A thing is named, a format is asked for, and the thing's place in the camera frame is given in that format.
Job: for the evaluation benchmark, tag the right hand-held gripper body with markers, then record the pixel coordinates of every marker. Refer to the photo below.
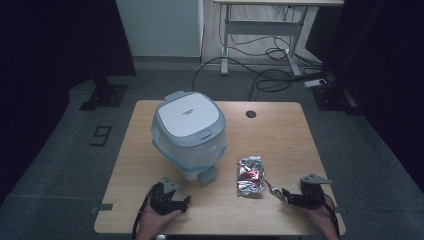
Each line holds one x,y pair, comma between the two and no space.
311,195

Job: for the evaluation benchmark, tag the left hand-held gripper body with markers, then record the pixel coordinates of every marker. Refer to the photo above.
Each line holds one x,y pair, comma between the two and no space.
163,200

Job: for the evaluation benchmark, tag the silver foil packet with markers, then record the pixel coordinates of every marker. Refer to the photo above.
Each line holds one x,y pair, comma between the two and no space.
250,175

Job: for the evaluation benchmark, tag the white grey pedal trash can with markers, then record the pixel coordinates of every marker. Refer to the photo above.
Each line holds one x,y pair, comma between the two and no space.
188,116

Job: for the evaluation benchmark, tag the person's left hand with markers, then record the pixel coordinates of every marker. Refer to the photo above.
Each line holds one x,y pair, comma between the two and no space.
153,225

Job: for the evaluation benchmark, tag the person's right hand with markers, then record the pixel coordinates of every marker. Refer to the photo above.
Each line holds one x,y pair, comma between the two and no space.
321,221

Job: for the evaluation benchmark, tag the clear plastic bin liner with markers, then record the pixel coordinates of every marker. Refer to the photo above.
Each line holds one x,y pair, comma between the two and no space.
211,156

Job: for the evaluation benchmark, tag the grey tape strip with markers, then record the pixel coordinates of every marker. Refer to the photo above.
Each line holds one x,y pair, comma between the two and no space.
101,208

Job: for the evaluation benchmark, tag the black table grommet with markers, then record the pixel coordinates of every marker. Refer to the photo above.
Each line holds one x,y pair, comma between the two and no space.
251,114

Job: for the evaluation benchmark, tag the white power strip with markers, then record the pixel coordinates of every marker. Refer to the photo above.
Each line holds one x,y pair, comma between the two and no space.
315,82

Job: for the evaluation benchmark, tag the dark curtain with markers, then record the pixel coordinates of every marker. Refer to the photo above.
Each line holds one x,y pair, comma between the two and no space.
50,43
383,66

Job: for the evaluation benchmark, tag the white cabinet panel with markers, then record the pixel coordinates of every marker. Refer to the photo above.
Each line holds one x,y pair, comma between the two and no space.
160,26

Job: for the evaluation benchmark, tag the black stand base plate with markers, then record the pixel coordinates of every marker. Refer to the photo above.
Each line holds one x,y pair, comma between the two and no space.
335,98
105,95

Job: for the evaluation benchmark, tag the white desk frame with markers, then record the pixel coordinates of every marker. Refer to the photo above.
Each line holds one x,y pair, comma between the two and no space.
263,28

